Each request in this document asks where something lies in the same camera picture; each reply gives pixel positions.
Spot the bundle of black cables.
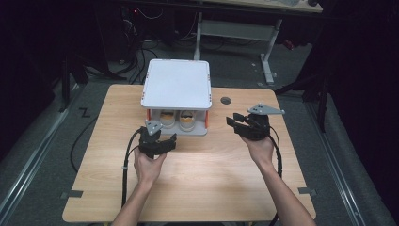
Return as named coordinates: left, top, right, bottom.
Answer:
left=118, top=5, right=165, bottom=85

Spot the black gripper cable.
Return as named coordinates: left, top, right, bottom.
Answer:
left=267, top=125, right=284, bottom=226
left=120, top=126, right=147, bottom=209

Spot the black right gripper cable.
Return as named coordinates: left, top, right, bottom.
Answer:
left=267, top=125, right=284, bottom=226

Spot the person's left hand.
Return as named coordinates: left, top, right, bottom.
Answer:
left=133, top=145, right=168, bottom=186

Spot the black cable on floor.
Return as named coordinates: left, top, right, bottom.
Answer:
left=69, top=115, right=100, bottom=173

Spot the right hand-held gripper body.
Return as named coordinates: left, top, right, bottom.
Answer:
left=240, top=103, right=286, bottom=141

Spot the metal floor rail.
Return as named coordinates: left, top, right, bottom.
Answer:
left=304, top=99, right=367, bottom=226
left=0, top=84, right=81, bottom=222

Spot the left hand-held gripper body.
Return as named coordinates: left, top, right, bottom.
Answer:
left=137, top=120, right=165, bottom=160

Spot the wooden desk with white legs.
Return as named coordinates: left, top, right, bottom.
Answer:
left=192, top=0, right=325, bottom=87

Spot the person's right hand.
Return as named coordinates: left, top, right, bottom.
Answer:
left=240, top=135, right=276, bottom=170

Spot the white two-tier shoe rack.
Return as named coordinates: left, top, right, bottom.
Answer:
left=140, top=58, right=214, bottom=137

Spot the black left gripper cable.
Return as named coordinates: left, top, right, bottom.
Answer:
left=120, top=126, right=147, bottom=209

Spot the black floor stand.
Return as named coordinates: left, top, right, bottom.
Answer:
left=273, top=59, right=331, bottom=134
left=57, top=51, right=90, bottom=113

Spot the white sneaker with orange heel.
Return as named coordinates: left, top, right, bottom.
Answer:
left=179, top=109, right=198, bottom=133
left=158, top=109, right=176, bottom=129

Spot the grey tape strip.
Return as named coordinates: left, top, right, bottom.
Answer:
left=297, top=186, right=318, bottom=198
left=60, top=189, right=85, bottom=200

